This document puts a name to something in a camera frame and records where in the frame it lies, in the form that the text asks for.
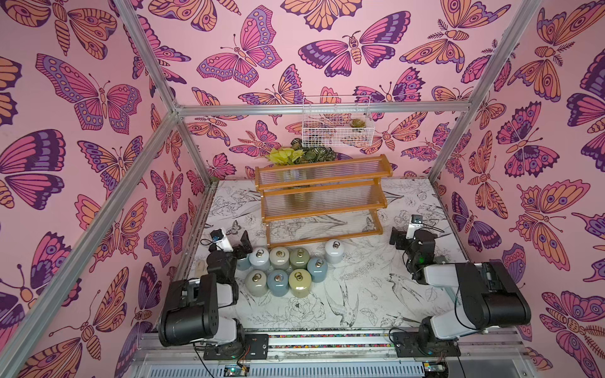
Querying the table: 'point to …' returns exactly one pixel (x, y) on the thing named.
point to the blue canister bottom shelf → (317, 268)
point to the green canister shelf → (299, 257)
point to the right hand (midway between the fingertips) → (408, 228)
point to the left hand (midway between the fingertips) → (237, 232)
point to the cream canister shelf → (280, 257)
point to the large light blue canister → (243, 264)
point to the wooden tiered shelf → (322, 201)
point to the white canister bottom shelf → (334, 251)
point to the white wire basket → (337, 130)
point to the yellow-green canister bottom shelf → (300, 282)
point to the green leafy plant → (298, 153)
